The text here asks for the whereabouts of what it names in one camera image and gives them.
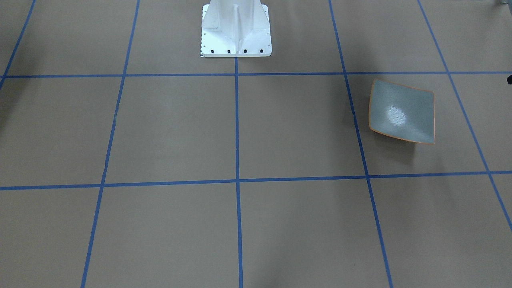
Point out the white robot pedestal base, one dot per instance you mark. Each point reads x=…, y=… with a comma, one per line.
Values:
x=235, y=28

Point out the grey square plate orange rim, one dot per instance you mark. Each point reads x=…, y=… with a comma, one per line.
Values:
x=402, y=112

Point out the brown paper table cover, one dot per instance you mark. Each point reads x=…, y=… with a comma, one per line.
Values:
x=130, y=161

